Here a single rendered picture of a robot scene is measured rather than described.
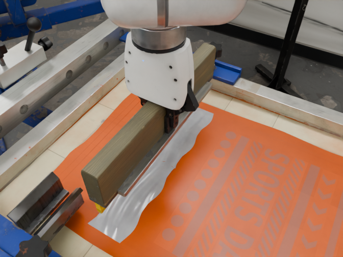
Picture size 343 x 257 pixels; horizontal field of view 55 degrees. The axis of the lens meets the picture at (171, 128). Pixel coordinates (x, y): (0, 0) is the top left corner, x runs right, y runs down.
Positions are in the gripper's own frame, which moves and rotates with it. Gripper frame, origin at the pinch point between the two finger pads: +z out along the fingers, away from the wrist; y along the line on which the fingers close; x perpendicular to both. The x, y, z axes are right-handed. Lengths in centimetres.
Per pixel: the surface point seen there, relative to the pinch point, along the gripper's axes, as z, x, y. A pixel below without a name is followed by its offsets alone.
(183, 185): 14.0, -2.0, 5.8
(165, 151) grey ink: 13.5, 3.2, -1.3
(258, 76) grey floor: 107, 162, -22
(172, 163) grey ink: 13.6, 1.2, 1.5
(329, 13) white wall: 69, 201, 7
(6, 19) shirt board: 16, 26, -78
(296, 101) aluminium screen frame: 10.3, 28.3, 17.8
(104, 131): 13.8, 1.3, -16.0
